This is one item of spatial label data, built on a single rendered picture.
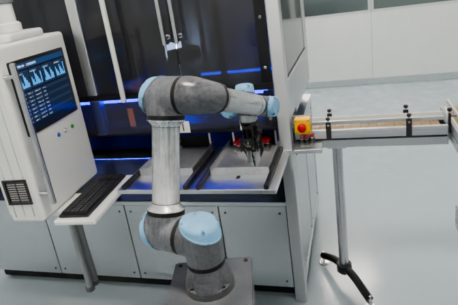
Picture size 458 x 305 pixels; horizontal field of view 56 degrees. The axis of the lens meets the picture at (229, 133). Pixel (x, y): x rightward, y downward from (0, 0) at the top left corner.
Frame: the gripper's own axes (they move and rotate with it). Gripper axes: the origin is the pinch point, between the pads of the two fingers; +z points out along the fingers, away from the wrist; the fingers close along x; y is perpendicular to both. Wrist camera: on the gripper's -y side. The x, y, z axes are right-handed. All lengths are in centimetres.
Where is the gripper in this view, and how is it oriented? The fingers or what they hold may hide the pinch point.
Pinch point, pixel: (255, 164)
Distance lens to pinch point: 185.5
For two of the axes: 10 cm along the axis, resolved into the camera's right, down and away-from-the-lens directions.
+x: 9.6, -0.4, -2.9
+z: 1.3, 9.4, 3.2
